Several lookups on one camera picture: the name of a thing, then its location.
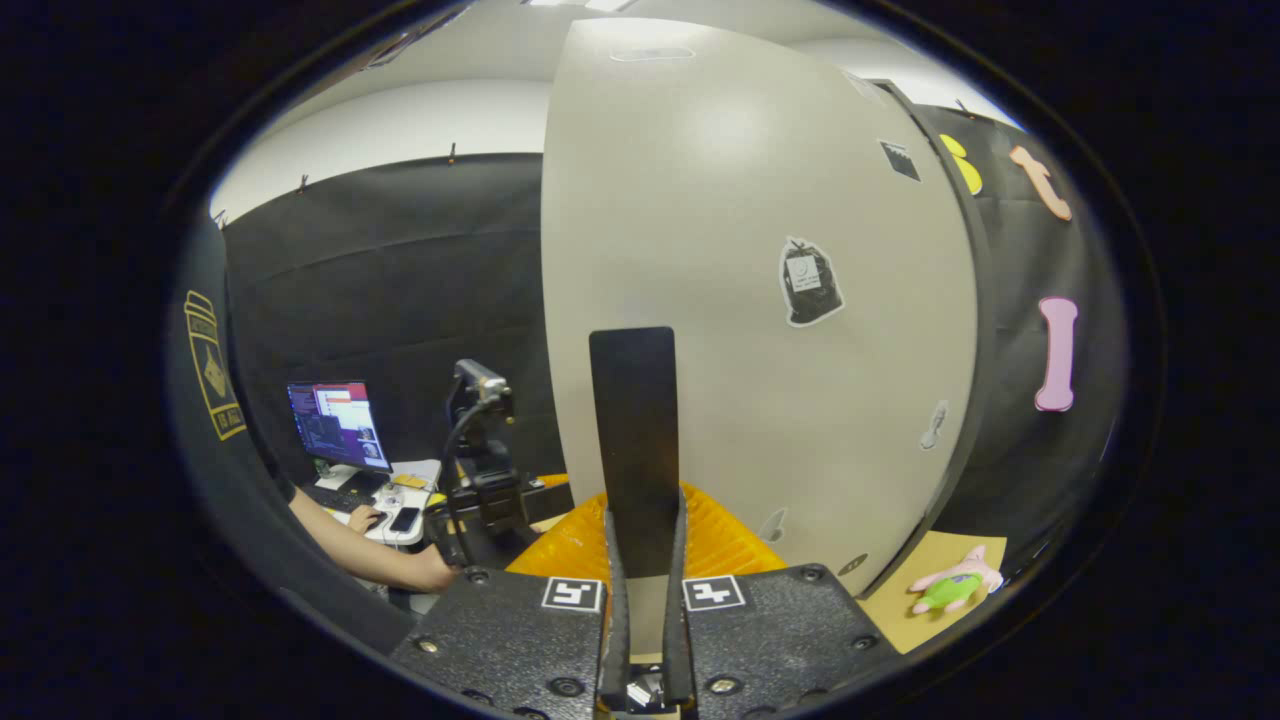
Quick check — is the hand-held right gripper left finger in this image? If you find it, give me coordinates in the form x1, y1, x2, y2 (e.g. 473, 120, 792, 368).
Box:
390, 488, 633, 720

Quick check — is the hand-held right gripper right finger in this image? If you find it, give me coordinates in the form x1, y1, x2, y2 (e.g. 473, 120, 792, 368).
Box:
663, 484, 903, 720

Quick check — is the black door handle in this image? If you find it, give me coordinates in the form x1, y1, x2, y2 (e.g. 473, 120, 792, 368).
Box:
588, 327, 681, 581

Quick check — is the beige cabinet door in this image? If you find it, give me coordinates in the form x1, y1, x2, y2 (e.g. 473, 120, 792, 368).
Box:
540, 15, 981, 601

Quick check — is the white desk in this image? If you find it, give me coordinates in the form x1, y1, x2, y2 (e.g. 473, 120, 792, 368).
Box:
315, 458, 443, 548

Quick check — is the computer monitor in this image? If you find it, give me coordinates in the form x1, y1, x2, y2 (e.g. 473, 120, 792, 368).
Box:
287, 380, 393, 473

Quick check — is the black backdrop cloth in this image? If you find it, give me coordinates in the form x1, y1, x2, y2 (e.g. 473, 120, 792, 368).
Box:
215, 100, 1131, 601

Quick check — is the pink green plush toy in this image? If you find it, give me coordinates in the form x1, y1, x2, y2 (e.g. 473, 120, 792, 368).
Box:
908, 545, 1005, 615

